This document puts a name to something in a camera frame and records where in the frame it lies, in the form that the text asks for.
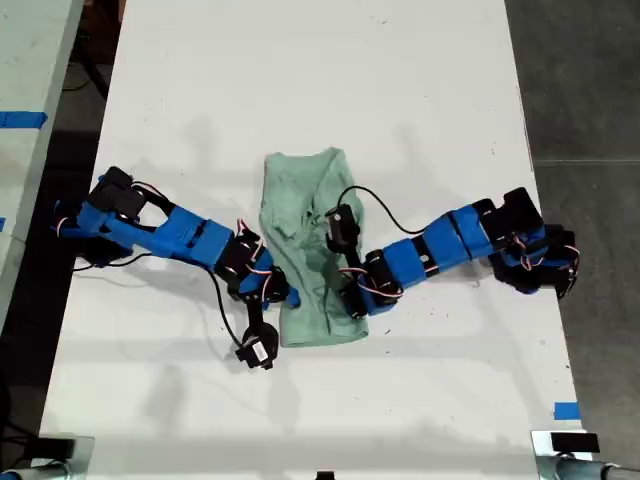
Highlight pale green T-shirt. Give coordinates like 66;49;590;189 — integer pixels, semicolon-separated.
258;145;371;349

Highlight short blue tape strip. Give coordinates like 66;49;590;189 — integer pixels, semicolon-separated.
553;401;583;422

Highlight metal table clamp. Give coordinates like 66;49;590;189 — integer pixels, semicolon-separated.
0;434;97;480
529;428;640;480

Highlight long blue tape strip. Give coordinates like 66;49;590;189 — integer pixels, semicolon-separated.
0;110;49;131

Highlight white side table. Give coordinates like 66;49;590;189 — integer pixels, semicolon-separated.
0;0;87;326

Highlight black camera stalk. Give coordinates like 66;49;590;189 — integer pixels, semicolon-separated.
343;247;367;287
246;294;267;332

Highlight black camera cable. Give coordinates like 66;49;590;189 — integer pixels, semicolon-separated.
338;185;432;237
71;252;247;352

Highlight black camera box, white label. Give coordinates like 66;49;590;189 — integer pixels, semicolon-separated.
234;322;280;372

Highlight black camera box, clear front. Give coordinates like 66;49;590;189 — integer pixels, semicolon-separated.
324;201;362;254

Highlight black floor cable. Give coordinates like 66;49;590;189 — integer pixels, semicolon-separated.
63;47;110;100

